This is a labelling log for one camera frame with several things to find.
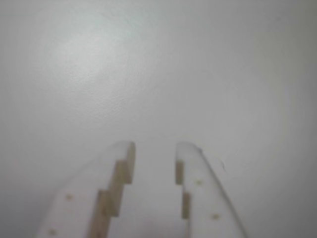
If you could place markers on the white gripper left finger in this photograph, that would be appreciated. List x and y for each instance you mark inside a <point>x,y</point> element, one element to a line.
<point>74,210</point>

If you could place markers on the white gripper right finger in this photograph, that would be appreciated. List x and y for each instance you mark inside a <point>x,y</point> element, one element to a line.
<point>205,203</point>

